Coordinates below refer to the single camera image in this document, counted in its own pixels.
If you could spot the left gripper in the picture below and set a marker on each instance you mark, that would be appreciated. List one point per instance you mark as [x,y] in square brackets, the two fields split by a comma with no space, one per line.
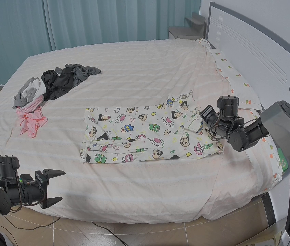
[32,193]

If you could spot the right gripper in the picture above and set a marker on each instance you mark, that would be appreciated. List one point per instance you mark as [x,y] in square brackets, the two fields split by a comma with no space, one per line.
[210,114]

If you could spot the white printed pyjama top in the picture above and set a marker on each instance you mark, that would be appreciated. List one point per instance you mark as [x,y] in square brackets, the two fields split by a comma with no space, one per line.
[145,134]

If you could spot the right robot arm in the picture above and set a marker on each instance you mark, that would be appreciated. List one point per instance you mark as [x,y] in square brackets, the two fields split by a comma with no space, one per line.
[280,122]

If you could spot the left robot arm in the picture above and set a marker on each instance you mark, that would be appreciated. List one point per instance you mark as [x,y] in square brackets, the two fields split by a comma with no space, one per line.
[4,188]

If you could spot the pink garment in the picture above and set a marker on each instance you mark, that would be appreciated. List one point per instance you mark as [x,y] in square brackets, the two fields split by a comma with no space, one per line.
[32,119]

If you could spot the bed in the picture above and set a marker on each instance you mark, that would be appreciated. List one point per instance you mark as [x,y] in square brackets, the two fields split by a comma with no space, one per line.
[145,70]

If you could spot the grey bedside table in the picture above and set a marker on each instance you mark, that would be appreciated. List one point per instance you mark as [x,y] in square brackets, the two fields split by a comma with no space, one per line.
[185,31]

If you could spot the grey and white garment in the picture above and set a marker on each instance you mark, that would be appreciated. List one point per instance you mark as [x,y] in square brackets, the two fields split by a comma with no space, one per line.
[25,92]

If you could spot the black garment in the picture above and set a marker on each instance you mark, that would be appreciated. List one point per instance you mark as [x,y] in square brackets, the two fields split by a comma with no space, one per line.
[57,86]

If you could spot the dark grey garment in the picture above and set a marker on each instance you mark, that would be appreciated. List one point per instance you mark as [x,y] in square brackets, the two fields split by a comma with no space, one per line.
[86,72]

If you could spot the blue-green curtain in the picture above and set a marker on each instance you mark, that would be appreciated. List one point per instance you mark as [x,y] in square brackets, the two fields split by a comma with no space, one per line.
[121,11]
[14,29]

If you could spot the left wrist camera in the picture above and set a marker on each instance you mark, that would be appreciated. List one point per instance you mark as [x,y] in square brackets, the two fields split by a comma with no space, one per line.
[27,179]

